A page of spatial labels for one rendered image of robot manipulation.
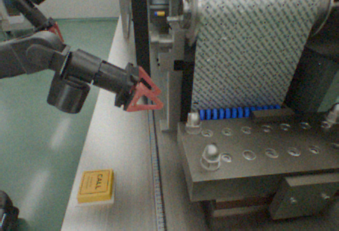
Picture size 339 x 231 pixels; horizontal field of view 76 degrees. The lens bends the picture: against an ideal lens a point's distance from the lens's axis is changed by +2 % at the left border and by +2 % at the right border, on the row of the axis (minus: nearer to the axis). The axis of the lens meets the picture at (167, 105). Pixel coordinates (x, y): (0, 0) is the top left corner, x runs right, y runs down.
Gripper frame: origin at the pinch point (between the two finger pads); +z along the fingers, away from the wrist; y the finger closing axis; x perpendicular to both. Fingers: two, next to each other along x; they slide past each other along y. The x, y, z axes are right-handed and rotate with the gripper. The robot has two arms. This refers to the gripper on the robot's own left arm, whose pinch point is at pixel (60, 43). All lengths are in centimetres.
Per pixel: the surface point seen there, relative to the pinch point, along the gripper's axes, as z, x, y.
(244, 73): 17, -46, -59
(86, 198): 16, -2, -66
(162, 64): 9, -31, -49
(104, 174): 18, -6, -62
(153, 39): 3, -33, -48
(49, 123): 67, 94, 91
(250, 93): 23, -45, -59
